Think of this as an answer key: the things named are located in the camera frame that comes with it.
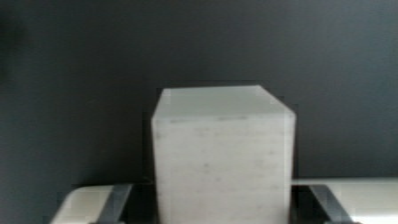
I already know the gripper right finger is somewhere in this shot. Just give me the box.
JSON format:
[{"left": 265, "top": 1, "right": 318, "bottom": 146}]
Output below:
[{"left": 290, "top": 184, "right": 361, "bottom": 224}]

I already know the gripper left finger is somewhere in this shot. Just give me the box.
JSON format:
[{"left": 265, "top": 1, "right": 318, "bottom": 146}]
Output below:
[{"left": 91, "top": 184, "right": 133, "bottom": 224}]

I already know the white desk leg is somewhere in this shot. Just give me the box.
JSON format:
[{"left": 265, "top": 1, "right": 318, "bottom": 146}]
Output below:
[{"left": 151, "top": 86, "right": 297, "bottom": 224}]

